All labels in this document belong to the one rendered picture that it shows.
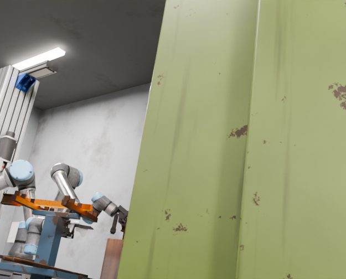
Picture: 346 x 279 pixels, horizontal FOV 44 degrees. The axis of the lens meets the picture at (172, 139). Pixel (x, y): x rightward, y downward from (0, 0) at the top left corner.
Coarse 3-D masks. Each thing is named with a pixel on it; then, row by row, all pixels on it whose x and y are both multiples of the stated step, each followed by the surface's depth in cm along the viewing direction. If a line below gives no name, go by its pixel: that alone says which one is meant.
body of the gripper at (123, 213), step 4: (116, 208) 252; (120, 208) 254; (124, 208) 254; (112, 212) 251; (116, 212) 253; (120, 212) 254; (124, 212) 253; (112, 216) 254; (120, 216) 252; (124, 216) 251; (120, 220) 250; (124, 220) 250
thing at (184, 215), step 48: (192, 0) 190; (240, 0) 182; (192, 48) 179; (240, 48) 172; (192, 96) 170; (240, 96) 164; (144, 144) 168; (192, 144) 162; (240, 144) 156; (144, 192) 160; (192, 192) 154; (240, 192) 149; (144, 240) 153; (192, 240) 147
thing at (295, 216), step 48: (288, 0) 162; (336, 0) 156; (288, 48) 154; (336, 48) 148; (288, 96) 147; (336, 96) 141; (288, 144) 140; (336, 144) 135; (288, 192) 134; (336, 192) 130; (240, 240) 133; (288, 240) 128; (336, 240) 124
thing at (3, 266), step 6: (0, 264) 147; (6, 264) 147; (12, 264) 146; (6, 270) 161; (12, 270) 146; (18, 270) 145; (24, 270) 145; (30, 270) 144; (36, 270) 144; (42, 270) 143; (48, 270) 143; (54, 270) 143; (48, 276) 158; (54, 276) 144; (60, 276) 147; (66, 276) 151; (72, 276) 156; (78, 276) 161
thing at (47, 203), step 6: (6, 198) 178; (30, 198) 175; (6, 204) 178; (12, 204) 176; (18, 204) 176; (36, 204) 174; (42, 204) 173; (48, 204) 173; (54, 204) 172; (60, 204) 172; (84, 204) 170; (90, 204) 170; (90, 210) 170
